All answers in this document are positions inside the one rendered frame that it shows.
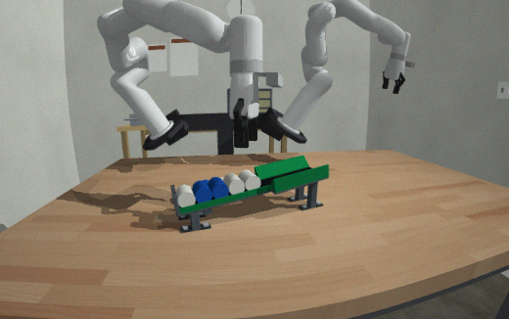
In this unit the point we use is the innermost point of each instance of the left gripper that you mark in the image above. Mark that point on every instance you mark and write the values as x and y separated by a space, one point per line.
394 71

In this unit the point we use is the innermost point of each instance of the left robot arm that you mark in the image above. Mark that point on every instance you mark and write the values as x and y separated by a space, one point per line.
319 80

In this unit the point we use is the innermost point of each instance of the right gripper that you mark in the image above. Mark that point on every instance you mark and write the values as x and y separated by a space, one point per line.
244 92

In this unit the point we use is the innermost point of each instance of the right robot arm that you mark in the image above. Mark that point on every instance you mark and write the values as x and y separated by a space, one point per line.
187 21

